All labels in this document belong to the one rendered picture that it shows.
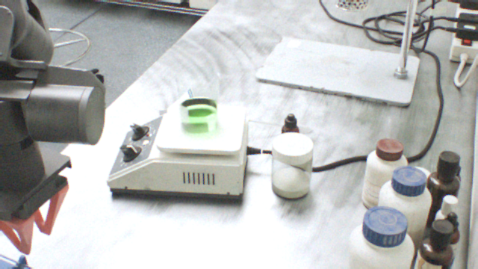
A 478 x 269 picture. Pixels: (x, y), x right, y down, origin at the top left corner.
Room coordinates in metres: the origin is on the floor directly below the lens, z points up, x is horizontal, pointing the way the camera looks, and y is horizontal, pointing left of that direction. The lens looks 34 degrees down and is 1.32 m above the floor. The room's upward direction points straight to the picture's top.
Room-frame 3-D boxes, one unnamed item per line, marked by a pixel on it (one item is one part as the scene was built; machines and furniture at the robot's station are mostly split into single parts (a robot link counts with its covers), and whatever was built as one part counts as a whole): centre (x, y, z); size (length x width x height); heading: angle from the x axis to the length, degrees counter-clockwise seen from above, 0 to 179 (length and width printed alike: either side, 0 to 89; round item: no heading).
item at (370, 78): (1.07, -0.21, 0.76); 0.30 x 0.20 x 0.01; 70
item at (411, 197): (0.58, -0.21, 0.81); 0.06 x 0.06 x 0.11
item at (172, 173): (0.74, 0.08, 0.79); 0.22 x 0.13 x 0.08; 85
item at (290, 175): (0.70, -0.08, 0.79); 0.06 x 0.06 x 0.08
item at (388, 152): (0.66, -0.21, 0.80); 0.06 x 0.06 x 0.10
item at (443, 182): (0.63, -0.28, 0.80); 0.04 x 0.04 x 0.11
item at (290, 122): (0.79, -0.08, 0.78); 0.03 x 0.03 x 0.07
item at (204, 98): (0.73, 0.06, 0.88); 0.07 x 0.06 x 0.08; 0
